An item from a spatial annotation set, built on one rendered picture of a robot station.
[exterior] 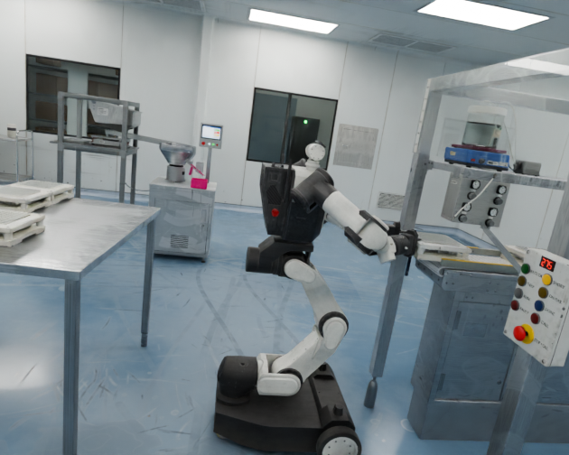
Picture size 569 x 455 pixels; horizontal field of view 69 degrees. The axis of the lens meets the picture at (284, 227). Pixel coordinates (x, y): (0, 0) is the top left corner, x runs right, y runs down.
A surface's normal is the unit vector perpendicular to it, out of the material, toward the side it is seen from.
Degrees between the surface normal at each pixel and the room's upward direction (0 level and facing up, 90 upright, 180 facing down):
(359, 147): 90
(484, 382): 89
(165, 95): 90
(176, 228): 90
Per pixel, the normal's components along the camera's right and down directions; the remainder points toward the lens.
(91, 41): 0.13, 0.25
